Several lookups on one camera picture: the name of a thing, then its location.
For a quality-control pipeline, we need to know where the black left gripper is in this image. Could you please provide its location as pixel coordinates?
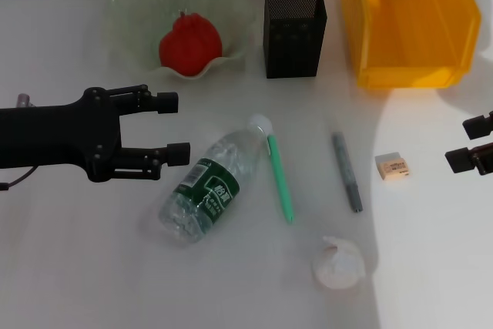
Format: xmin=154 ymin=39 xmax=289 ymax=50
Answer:
xmin=0 ymin=84 xmax=192 ymax=183

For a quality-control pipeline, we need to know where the green-label clear water bottle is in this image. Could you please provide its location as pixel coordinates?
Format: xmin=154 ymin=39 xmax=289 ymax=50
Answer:
xmin=157 ymin=113 xmax=273 ymax=247

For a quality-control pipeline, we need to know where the beige eraser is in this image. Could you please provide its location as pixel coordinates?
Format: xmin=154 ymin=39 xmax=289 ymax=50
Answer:
xmin=374 ymin=153 xmax=411 ymax=181

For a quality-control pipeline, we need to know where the red-orange fruit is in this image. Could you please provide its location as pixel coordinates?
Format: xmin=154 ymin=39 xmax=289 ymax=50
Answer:
xmin=159 ymin=12 xmax=223 ymax=77

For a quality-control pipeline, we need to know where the green pen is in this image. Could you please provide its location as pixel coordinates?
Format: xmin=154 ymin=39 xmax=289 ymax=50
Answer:
xmin=265 ymin=133 xmax=296 ymax=224

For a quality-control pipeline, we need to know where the grey marker pen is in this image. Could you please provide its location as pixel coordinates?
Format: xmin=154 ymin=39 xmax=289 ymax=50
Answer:
xmin=331 ymin=131 xmax=364 ymax=214

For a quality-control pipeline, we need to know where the white paper ball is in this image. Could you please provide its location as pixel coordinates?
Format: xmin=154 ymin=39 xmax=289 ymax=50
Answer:
xmin=312 ymin=235 xmax=366 ymax=290

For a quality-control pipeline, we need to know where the green glass fruit bowl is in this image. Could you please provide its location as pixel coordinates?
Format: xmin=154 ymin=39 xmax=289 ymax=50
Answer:
xmin=103 ymin=0 xmax=257 ymax=82

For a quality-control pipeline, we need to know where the black mesh pen holder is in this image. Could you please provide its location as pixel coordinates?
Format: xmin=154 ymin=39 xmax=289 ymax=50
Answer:
xmin=263 ymin=0 xmax=328 ymax=79

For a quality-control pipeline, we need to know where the yellow plastic bin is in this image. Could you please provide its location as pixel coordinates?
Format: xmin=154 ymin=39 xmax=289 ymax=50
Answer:
xmin=341 ymin=0 xmax=482 ymax=89

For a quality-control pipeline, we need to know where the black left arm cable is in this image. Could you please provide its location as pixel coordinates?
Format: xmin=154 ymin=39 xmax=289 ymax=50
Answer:
xmin=0 ymin=166 xmax=38 ymax=192

